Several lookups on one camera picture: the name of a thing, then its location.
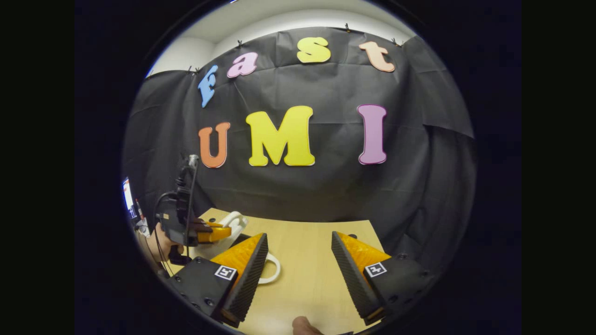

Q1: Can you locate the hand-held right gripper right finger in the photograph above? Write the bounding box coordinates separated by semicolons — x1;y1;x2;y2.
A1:
331;231;439;326

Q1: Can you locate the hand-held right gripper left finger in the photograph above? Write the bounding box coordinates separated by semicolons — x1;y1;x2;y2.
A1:
168;232;270;328

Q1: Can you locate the black backdrop cloth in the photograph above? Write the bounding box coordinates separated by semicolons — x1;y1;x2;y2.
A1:
122;27;478;270

